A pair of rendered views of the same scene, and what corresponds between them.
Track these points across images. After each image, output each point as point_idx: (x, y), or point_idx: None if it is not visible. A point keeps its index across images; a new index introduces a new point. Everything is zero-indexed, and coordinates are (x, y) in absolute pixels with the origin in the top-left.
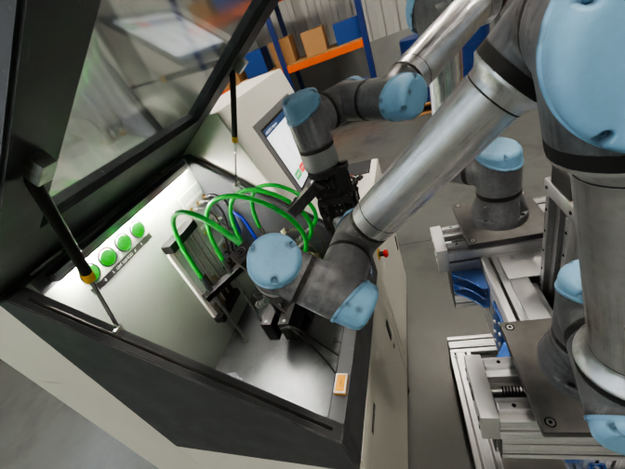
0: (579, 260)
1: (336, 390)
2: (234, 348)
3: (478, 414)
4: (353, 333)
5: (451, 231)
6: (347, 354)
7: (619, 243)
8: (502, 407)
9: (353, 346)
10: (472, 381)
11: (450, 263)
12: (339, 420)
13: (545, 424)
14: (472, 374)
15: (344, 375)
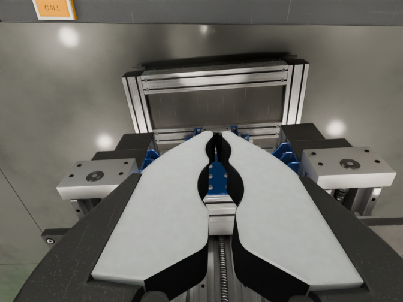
0: None
1: (35, 0)
2: None
3: (68, 180)
4: (165, 18)
5: (366, 195)
6: (119, 9)
7: None
8: (73, 203)
9: (137, 21)
10: (91, 187)
11: (304, 172)
12: (1, 11)
13: (46, 238)
14: (100, 189)
15: (67, 14)
